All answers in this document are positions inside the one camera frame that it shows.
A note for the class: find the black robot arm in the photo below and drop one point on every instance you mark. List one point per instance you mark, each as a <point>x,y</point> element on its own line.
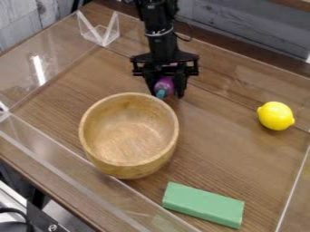
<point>158,15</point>

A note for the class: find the green rectangular sponge block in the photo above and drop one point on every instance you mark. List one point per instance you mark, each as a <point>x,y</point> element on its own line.
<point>204,204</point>

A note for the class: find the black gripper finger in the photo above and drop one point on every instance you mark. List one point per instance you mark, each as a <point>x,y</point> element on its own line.
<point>180,83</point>
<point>152,78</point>

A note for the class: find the brown wooden bowl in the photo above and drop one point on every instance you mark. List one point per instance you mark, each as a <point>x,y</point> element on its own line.
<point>129,132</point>

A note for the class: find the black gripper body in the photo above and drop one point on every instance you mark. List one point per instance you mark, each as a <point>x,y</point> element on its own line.
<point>164,54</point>

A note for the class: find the purple toy eggplant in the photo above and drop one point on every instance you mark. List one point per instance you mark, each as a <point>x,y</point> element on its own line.
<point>165,87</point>

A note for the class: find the clear acrylic corner bracket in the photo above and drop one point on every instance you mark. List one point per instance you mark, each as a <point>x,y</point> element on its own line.
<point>102,35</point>

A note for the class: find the clear acrylic front wall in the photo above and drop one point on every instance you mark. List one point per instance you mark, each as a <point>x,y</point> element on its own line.
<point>99,199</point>

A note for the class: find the yellow toy lemon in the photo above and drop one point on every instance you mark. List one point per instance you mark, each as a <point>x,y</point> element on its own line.
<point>276,115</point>

